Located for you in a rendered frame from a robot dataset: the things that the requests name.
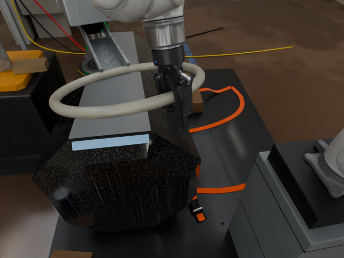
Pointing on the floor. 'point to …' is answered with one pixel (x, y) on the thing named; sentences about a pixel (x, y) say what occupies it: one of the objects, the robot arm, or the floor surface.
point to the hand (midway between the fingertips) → (177, 125)
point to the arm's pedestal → (277, 221)
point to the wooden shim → (70, 254)
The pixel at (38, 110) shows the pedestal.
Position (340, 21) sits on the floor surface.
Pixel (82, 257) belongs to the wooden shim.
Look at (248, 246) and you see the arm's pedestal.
